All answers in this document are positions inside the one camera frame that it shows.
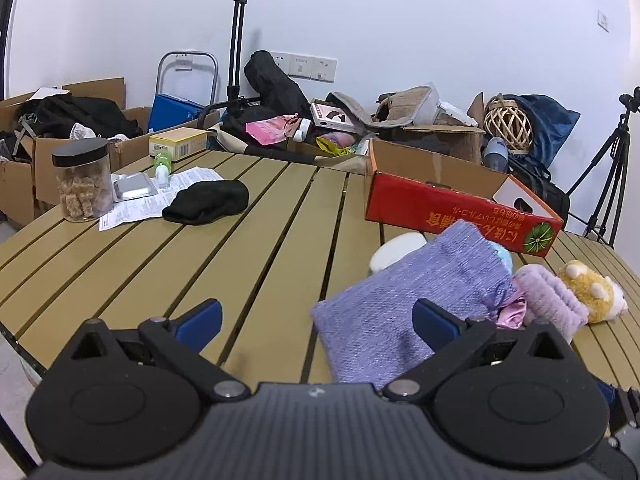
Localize paper leaflet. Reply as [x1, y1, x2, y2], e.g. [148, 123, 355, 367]
[98, 166, 226, 232]

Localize purple knit pouch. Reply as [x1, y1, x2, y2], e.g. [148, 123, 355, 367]
[311, 220, 516, 385]

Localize yellow box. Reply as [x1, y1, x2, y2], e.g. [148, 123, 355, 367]
[149, 128, 209, 162]

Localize light blue plush toy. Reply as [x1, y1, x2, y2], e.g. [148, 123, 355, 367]
[487, 240, 515, 276]

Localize grey folding step stool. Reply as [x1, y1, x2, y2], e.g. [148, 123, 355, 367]
[156, 51, 219, 106]

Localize black fabric bag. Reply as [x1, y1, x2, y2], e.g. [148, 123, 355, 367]
[244, 50, 313, 121]

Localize pink white small box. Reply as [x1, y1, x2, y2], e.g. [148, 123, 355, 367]
[310, 102, 362, 134]

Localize red cardboard box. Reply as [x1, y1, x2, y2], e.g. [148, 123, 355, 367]
[365, 137, 566, 259]

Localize blue box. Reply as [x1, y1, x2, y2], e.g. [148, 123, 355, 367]
[148, 94, 206, 133]

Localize black luggage bag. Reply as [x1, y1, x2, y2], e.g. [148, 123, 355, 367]
[505, 157, 571, 221]

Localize green white small bottle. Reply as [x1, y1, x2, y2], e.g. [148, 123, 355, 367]
[154, 151, 172, 189]

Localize small black knit hat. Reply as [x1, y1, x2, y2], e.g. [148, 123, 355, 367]
[162, 180, 250, 226]

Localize black clothes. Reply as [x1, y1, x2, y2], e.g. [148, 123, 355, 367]
[20, 95, 143, 138]

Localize wicker ball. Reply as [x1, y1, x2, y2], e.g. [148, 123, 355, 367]
[483, 94, 533, 152]

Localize white wall socket panel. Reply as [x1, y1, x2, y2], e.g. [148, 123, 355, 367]
[270, 51, 338, 82]

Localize black tripod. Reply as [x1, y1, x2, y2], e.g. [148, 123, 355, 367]
[567, 105, 640, 248]

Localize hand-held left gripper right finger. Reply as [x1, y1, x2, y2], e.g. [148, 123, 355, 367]
[382, 298, 581, 403]

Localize pink satin cloth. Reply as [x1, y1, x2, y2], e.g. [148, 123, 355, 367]
[495, 296, 528, 331]

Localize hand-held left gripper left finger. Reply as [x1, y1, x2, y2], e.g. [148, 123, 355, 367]
[50, 299, 251, 403]

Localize pink packet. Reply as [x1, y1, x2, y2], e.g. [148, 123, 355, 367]
[245, 115, 301, 144]

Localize open brown cardboard box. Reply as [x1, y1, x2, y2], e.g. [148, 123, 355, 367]
[402, 92, 488, 163]

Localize lavender fluffy slipper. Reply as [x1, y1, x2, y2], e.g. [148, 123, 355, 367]
[515, 264, 590, 343]

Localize cardboard box with clothes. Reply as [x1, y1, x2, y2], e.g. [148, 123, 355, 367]
[0, 77, 126, 228]

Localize dark blue cloth bag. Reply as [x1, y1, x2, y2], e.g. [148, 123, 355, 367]
[515, 94, 581, 171]

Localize silver foil tray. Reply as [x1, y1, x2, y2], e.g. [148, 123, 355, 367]
[111, 172, 158, 204]

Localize yellow wrapper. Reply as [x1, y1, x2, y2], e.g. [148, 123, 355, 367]
[320, 136, 353, 157]

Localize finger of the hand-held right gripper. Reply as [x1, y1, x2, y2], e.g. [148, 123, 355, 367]
[595, 381, 640, 431]

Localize blue water bottle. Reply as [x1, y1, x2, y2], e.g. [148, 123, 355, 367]
[482, 136, 511, 173]

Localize tan felt pad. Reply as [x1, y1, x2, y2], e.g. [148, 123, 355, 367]
[327, 85, 436, 128]

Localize white plastic tray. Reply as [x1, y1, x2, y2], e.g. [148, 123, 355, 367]
[437, 100, 480, 127]

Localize yellow white plush toy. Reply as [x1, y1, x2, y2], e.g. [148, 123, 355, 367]
[556, 259, 629, 327]

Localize clear jar black lid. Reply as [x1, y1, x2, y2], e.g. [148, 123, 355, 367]
[52, 138, 115, 223]

